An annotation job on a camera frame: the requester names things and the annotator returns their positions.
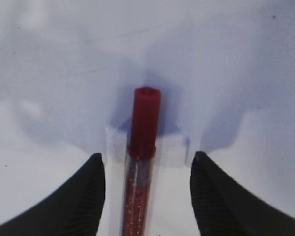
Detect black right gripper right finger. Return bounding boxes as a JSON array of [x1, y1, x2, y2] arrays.
[[189, 151, 295, 236]]

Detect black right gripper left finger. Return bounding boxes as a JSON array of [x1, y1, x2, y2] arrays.
[[0, 153, 105, 236]]

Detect red glitter pen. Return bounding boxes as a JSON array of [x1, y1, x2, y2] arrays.
[[120, 87, 161, 236]]

